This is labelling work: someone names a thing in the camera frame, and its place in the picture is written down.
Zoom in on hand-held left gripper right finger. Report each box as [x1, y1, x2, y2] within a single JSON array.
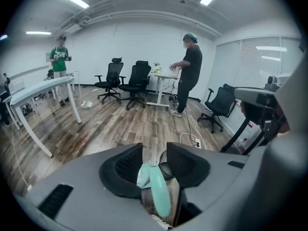
[[167, 142, 297, 231]]

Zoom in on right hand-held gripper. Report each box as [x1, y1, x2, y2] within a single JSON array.
[[234, 56, 308, 139]]

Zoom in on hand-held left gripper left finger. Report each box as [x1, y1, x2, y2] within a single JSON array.
[[14, 142, 154, 231]]

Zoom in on black mesh waste bin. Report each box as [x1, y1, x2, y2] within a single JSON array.
[[159, 150, 176, 180]]

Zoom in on mint green dustpan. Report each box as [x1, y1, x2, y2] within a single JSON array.
[[136, 160, 172, 218]]

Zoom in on person's right hand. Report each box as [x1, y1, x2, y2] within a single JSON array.
[[275, 103, 291, 135]]

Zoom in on white window blinds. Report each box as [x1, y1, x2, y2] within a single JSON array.
[[216, 36, 301, 90]]

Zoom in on black office chair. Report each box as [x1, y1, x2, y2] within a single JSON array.
[[117, 60, 152, 110], [94, 57, 126, 104], [197, 83, 239, 134]]

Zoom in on white plastic basket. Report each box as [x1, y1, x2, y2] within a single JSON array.
[[168, 66, 181, 78]]

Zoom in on person's left white shoe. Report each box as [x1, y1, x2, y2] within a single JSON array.
[[150, 214, 173, 231]]

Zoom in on white standing desk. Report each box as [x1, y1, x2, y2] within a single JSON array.
[[146, 72, 180, 108]]

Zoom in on yellow flowers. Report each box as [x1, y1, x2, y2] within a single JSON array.
[[153, 61, 164, 76]]

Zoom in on light blue table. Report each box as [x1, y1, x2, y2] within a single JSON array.
[[9, 76, 82, 158]]

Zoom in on white ceiling pipes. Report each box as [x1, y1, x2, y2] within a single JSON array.
[[59, 0, 223, 37]]

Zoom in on thin white cable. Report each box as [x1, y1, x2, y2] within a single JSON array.
[[11, 126, 31, 187]]

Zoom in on white power strip with cables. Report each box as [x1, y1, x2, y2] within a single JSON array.
[[180, 111, 205, 151]]

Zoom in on tangle of cables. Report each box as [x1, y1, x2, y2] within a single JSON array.
[[166, 90, 180, 105]]

